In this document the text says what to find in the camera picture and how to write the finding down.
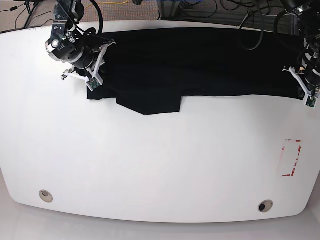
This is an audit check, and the white black large gripper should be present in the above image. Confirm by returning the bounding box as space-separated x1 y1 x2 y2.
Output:
61 39 116 85

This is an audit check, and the white black slim gripper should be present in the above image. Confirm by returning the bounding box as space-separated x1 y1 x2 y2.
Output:
282 67 320 100

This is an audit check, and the black graphic t-shirt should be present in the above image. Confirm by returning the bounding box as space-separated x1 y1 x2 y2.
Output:
87 27 305 115

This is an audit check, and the large black robot arm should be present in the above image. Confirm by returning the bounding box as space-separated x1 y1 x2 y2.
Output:
45 0 116 91

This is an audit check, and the slim black robot arm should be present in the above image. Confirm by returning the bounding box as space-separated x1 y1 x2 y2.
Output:
281 0 320 94

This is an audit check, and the red tape rectangle marking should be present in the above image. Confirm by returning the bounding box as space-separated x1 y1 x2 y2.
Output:
278 139 303 177

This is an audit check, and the black tripod stand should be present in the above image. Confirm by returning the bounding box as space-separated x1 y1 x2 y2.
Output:
22 0 41 30

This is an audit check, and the wrist camera on large arm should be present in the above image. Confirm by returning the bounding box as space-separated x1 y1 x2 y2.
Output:
86 77 101 92

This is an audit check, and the wrist camera green board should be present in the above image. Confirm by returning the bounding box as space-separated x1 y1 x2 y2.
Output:
305 95 318 109

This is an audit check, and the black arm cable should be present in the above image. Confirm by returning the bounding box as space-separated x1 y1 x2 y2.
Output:
56 0 113 76

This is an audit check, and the yellow cable on floor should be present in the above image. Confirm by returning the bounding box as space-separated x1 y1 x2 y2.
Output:
86 0 130 11

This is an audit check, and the black cable slim arm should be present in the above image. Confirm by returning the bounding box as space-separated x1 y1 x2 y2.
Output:
238 0 288 52

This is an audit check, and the right table cable grommet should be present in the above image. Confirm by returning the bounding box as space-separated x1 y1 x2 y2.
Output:
258 199 273 213

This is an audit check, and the table cable grommet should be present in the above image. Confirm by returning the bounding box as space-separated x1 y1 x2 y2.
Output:
39 190 53 203
258 199 273 213

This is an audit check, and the left table cable grommet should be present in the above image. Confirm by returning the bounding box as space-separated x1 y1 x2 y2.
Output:
39 190 53 203

